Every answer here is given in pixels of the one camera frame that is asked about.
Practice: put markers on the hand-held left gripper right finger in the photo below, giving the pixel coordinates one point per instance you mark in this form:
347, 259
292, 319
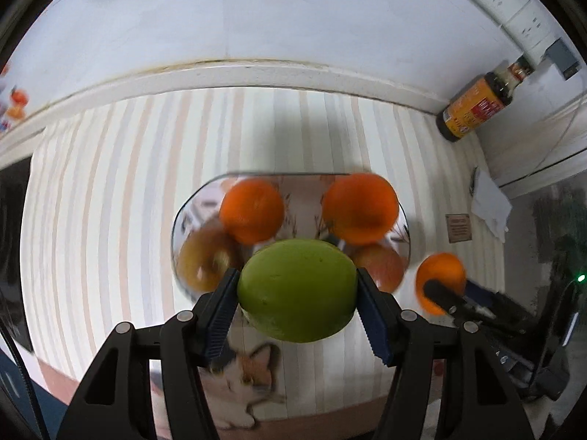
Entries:
373, 316

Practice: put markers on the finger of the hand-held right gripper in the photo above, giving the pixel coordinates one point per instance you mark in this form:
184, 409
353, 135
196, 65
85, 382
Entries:
479, 291
442, 294

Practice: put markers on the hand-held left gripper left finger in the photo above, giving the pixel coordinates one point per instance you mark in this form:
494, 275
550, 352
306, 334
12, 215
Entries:
222, 311

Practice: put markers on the medium orange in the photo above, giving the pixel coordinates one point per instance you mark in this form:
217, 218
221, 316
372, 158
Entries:
442, 268

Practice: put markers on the red apple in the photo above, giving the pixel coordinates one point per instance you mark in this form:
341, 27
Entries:
383, 266

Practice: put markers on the brown pear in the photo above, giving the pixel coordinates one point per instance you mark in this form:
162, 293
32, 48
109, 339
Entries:
202, 256

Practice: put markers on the green guava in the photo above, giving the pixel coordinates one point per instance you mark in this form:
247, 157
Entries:
298, 288

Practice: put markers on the small orange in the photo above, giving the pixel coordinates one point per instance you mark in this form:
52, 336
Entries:
251, 211

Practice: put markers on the large orange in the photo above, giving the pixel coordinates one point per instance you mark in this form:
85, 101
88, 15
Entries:
360, 208

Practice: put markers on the small brown card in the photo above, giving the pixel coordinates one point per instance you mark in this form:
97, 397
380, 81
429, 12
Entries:
458, 228

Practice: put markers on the white folded paper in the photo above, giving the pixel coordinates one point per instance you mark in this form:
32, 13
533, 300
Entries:
490, 201

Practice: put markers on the striped tablecloth with cat print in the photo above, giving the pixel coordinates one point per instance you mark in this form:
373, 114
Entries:
114, 169

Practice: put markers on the dark soy sauce bottle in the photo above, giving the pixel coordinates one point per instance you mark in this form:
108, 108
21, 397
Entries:
477, 105

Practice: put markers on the black gas stove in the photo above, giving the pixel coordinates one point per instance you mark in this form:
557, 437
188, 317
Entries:
11, 238

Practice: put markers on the black charger plug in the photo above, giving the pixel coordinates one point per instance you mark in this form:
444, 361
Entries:
564, 57

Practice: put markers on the colourful wall sticker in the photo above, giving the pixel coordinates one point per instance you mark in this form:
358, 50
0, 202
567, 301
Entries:
18, 101

